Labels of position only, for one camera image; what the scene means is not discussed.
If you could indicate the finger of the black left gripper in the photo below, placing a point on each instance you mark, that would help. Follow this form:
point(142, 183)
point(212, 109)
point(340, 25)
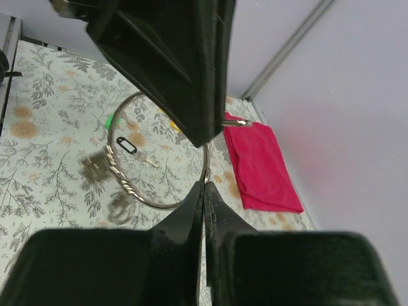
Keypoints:
point(174, 51)

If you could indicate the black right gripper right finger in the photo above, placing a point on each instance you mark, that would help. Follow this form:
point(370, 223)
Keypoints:
point(246, 266)

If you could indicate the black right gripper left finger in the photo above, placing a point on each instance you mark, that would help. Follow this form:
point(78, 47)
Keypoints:
point(158, 266)

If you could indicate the metal keyring with clips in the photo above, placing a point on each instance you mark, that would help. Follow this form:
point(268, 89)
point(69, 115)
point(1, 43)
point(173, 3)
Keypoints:
point(118, 189)

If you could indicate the yellow tagged key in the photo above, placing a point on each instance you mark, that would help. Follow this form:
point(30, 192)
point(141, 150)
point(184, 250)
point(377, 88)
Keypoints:
point(174, 126)

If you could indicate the folded pink cloth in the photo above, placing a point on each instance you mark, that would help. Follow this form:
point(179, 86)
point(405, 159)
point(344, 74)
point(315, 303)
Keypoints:
point(260, 171)

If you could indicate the green tagged key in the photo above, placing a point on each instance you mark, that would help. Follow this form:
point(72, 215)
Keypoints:
point(109, 121)

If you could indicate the black tagged key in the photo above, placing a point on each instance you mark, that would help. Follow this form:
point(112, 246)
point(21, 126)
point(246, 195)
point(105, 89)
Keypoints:
point(140, 156)

